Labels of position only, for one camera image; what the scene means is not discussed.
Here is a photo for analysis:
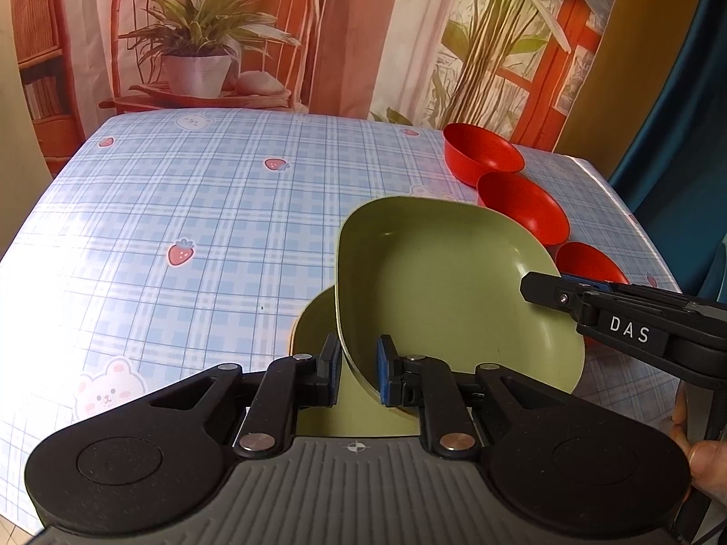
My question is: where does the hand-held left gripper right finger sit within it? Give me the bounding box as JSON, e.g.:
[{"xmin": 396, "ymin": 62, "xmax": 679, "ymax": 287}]
[{"xmin": 376, "ymin": 335, "xmax": 560, "ymax": 459}]

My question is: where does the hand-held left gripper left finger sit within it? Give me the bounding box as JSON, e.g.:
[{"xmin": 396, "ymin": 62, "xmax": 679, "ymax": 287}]
[{"xmin": 149, "ymin": 334, "xmax": 344, "ymax": 459}]

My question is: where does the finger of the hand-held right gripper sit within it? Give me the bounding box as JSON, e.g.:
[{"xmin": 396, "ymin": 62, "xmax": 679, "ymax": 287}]
[
  {"xmin": 521, "ymin": 271, "xmax": 595, "ymax": 323},
  {"xmin": 562, "ymin": 274, "xmax": 648, "ymax": 297}
]

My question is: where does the red bowl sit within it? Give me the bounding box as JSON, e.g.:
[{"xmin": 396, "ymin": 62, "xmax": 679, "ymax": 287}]
[
  {"xmin": 555, "ymin": 241, "xmax": 632, "ymax": 348},
  {"xmin": 475, "ymin": 172, "xmax": 571, "ymax": 247},
  {"xmin": 442, "ymin": 123, "xmax": 525, "ymax": 186}
]

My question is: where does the green square plate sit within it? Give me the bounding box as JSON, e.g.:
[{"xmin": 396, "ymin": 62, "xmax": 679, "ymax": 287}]
[
  {"xmin": 289, "ymin": 284, "xmax": 422, "ymax": 438},
  {"xmin": 334, "ymin": 196, "xmax": 586, "ymax": 413}
]

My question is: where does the person's right hand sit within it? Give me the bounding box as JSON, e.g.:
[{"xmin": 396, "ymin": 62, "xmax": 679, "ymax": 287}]
[{"xmin": 670, "ymin": 383, "xmax": 727, "ymax": 494}]

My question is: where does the blue curtain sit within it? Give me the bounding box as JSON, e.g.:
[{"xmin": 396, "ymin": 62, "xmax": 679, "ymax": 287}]
[{"xmin": 607, "ymin": 0, "xmax": 727, "ymax": 310}]

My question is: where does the blue plaid strawberry tablecloth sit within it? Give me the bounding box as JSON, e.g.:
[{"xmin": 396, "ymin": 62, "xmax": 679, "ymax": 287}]
[{"xmin": 0, "ymin": 109, "xmax": 683, "ymax": 535}]

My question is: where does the printed plant backdrop cloth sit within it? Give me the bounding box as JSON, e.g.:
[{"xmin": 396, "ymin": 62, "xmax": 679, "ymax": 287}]
[{"xmin": 8, "ymin": 0, "xmax": 628, "ymax": 155}]

